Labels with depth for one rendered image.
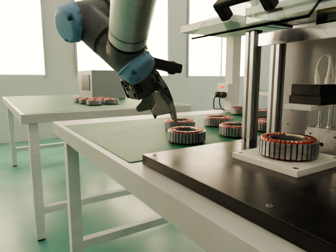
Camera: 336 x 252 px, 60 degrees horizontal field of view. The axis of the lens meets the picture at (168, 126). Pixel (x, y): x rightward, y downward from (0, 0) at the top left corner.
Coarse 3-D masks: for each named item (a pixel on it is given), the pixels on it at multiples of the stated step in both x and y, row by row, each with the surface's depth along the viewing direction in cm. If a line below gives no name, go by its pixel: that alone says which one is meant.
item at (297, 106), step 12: (300, 84) 59; (312, 84) 57; (324, 84) 56; (300, 96) 59; (312, 96) 57; (324, 96) 56; (288, 108) 59; (300, 108) 57; (312, 108) 55; (324, 108) 57
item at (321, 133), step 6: (312, 126) 66; (318, 126) 66; (324, 126) 66; (306, 132) 67; (312, 132) 65; (318, 132) 64; (324, 132) 63; (330, 132) 62; (318, 138) 64; (324, 138) 63; (330, 138) 62; (324, 144) 63; (330, 144) 62; (324, 150) 63; (330, 150) 62
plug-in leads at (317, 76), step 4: (328, 56) 64; (332, 56) 65; (328, 60) 65; (332, 60) 64; (328, 64) 64; (332, 64) 64; (316, 68) 64; (328, 68) 61; (332, 68) 65; (316, 72) 64; (328, 72) 61; (332, 72) 66; (316, 76) 64; (328, 76) 61; (332, 76) 66; (316, 80) 64; (328, 80) 62; (332, 80) 66
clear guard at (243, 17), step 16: (256, 0) 48; (288, 0) 41; (304, 0) 38; (320, 0) 36; (208, 16) 57; (240, 16) 47; (256, 16) 44; (272, 16) 41; (288, 16) 38; (304, 16) 36; (320, 16) 61; (208, 32) 51; (224, 32) 48
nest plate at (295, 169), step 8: (232, 152) 60; (240, 152) 59; (248, 152) 60; (256, 152) 60; (248, 160) 56; (256, 160) 55; (264, 160) 54; (272, 160) 54; (280, 160) 54; (312, 160) 54; (320, 160) 54; (328, 160) 54; (272, 168) 52; (280, 168) 50; (288, 168) 49; (296, 168) 49; (304, 168) 49; (312, 168) 50; (320, 168) 51; (328, 168) 53; (296, 176) 48
